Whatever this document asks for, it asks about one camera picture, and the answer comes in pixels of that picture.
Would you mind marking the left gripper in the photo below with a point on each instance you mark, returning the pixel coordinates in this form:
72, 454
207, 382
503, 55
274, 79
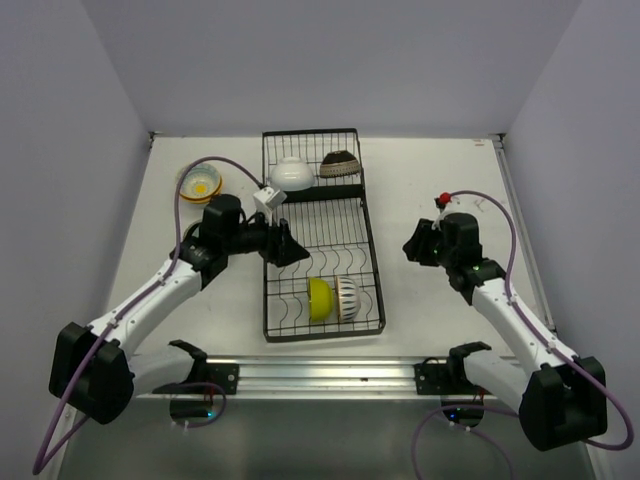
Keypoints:
280, 248

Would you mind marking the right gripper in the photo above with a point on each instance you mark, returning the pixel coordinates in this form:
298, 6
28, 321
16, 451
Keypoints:
415, 247

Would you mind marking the lime yellow bowl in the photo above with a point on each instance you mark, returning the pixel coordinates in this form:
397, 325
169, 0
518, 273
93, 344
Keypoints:
321, 299

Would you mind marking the white black striped bowl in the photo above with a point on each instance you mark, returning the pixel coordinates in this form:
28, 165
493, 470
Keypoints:
348, 298

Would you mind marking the dark patterned bowl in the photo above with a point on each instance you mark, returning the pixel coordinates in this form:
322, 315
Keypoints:
339, 164

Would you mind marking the orange yellow bowl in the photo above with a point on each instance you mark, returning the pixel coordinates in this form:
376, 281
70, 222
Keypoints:
199, 200

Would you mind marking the white bowl yellow sun dots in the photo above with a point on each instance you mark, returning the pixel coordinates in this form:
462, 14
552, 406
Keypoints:
199, 181

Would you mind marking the pale green celadon bowl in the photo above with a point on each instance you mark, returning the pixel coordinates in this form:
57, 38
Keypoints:
218, 189

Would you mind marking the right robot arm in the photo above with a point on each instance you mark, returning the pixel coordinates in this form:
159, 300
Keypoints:
554, 392

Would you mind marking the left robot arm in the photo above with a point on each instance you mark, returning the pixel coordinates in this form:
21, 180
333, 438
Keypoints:
91, 368

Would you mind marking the white ceramic bowl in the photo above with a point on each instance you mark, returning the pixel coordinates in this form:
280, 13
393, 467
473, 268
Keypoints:
292, 174

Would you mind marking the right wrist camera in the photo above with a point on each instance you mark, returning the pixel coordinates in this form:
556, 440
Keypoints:
456, 202

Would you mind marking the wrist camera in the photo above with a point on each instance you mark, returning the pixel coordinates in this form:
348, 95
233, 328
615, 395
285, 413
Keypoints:
456, 202
267, 200

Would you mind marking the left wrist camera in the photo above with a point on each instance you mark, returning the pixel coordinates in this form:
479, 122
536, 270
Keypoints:
267, 200

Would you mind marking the black wire dish rack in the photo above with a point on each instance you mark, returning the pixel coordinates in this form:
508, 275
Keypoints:
331, 220

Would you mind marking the aluminium mounting rail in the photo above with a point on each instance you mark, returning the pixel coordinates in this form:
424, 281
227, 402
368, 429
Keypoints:
264, 378

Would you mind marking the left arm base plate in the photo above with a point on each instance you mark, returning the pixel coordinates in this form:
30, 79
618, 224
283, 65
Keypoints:
224, 375

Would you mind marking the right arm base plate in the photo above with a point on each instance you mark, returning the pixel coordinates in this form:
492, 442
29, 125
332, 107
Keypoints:
439, 377

